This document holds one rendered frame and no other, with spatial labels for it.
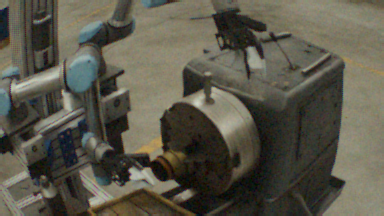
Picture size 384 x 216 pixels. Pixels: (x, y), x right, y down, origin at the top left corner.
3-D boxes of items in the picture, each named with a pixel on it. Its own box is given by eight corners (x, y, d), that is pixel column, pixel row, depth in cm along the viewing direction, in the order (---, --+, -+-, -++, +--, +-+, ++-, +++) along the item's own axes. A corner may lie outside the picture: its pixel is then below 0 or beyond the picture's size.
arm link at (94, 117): (76, 38, 164) (91, 153, 187) (72, 48, 155) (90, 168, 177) (103, 31, 165) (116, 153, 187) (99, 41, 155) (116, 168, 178)
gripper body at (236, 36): (220, 53, 136) (206, 14, 134) (241, 46, 141) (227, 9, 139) (240, 52, 130) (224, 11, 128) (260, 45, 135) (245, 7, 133)
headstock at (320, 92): (280, 103, 229) (275, 26, 212) (344, 133, 197) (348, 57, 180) (181, 161, 195) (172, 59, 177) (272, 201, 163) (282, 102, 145)
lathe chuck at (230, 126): (182, 159, 182) (181, 75, 166) (246, 196, 162) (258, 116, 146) (162, 169, 177) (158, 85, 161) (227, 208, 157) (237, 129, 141)
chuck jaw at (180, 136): (193, 142, 163) (174, 106, 164) (202, 137, 159) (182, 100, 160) (165, 156, 157) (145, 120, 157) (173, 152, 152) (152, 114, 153)
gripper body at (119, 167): (122, 188, 149) (101, 172, 157) (141, 180, 154) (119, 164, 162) (116, 169, 145) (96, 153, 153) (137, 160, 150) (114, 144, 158)
